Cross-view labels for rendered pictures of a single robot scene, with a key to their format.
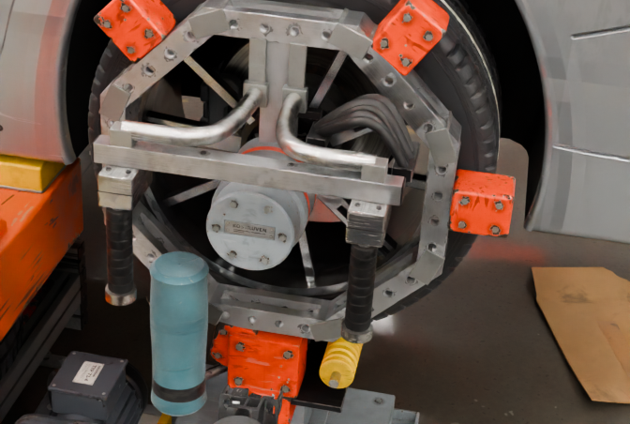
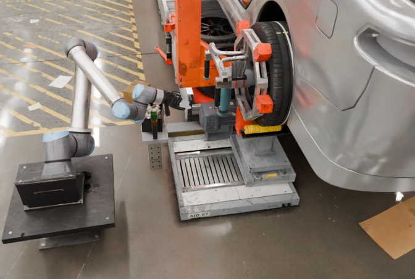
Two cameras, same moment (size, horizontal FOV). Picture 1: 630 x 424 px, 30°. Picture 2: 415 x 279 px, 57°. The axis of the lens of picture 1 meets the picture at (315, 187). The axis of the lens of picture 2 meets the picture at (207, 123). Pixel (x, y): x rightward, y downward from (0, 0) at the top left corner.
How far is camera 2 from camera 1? 1.97 m
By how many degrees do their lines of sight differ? 57
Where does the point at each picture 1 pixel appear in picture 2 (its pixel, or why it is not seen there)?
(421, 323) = not seen: hidden behind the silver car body
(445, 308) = not seen: hidden behind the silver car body
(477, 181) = (264, 97)
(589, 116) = (296, 100)
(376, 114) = (236, 63)
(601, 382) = (372, 226)
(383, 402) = (285, 162)
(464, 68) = (274, 70)
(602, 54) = (300, 84)
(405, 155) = (234, 74)
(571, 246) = not seen: outside the picture
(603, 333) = (401, 223)
